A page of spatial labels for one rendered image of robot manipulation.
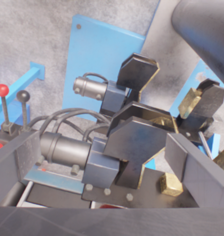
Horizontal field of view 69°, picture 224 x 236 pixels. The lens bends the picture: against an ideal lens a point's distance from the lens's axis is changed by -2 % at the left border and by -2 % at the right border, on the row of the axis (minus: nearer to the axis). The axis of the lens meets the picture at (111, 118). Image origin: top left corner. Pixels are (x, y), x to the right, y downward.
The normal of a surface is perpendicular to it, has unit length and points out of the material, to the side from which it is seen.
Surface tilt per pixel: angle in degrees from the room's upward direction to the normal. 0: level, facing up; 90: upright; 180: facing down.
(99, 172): 0
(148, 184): 90
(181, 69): 0
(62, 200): 90
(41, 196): 90
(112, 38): 0
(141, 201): 90
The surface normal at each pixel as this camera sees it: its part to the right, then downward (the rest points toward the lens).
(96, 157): 0.27, -0.73
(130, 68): -0.11, 0.62
